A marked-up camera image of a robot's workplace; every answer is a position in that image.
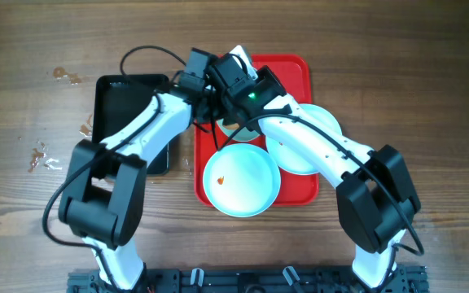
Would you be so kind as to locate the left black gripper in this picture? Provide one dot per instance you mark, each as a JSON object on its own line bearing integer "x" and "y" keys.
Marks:
{"x": 211, "y": 113}

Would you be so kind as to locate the light blue plate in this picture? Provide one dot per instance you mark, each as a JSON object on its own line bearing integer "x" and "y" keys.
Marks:
{"x": 286, "y": 158}
{"x": 244, "y": 135}
{"x": 241, "y": 180}

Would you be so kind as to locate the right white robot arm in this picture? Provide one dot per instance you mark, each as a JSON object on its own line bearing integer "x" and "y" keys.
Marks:
{"x": 375, "y": 194}

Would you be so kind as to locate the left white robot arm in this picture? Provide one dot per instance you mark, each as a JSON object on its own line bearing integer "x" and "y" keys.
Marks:
{"x": 102, "y": 198}

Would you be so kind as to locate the red plastic tray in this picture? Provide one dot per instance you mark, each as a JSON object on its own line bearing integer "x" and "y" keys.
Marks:
{"x": 295, "y": 190}

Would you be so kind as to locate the black water tray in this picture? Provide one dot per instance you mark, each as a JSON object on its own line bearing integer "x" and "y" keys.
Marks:
{"x": 117, "y": 102}

